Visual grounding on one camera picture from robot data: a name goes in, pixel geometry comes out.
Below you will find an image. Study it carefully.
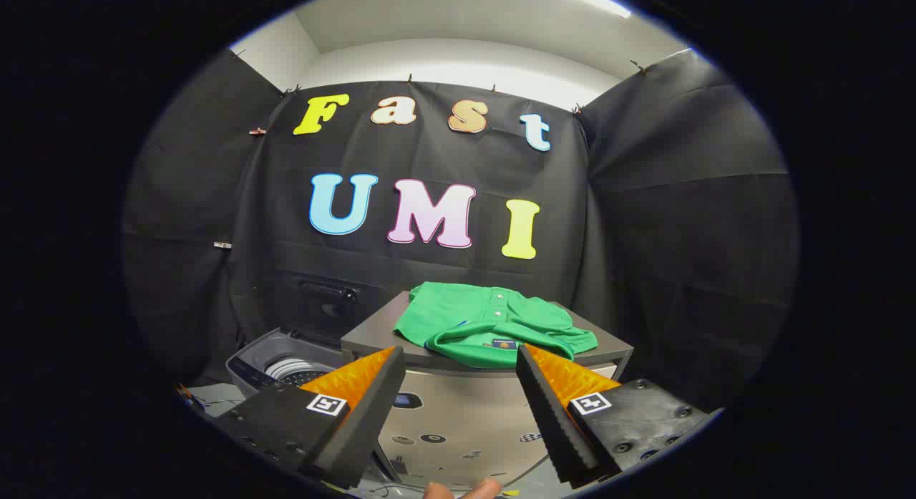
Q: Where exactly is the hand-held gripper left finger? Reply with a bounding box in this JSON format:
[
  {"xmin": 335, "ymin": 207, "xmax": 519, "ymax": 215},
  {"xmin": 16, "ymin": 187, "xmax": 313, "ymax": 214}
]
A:
[{"xmin": 213, "ymin": 345, "xmax": 406, "ymax": 490}]

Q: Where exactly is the grey top-load washing machine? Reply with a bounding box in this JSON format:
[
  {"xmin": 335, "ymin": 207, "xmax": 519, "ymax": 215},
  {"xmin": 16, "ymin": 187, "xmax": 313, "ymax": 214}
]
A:
[{"xmin": 225, "ymin": 271, "xmax": 362, "ymax": 401}]

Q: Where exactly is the grey cabinet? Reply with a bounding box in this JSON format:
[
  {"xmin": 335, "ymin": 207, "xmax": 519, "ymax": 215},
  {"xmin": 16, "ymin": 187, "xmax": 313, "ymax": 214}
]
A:
[{"xmin": 341, "ymin": 291, "xmax": 635, "ymax": 494}]

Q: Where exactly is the green polo shirt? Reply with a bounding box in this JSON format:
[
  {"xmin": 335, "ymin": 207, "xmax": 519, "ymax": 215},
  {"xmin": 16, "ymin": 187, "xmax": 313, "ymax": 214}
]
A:
[{"xmin": 394, "ymin": 281, "xmax": 599, "ymax": 369}]

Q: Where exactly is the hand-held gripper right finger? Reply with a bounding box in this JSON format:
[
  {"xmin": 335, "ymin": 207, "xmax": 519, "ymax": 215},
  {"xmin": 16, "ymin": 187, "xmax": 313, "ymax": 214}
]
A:
[{"xmin": 515, "ymin": 344, "xmax": 720, "ymax": 487}]

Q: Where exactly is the black backdrop cloth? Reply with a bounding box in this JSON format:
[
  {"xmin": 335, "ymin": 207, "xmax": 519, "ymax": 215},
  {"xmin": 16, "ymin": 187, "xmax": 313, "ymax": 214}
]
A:
[{"xmin": 122, "ymin": 47, "xmax": 799, "ymax": 414}]

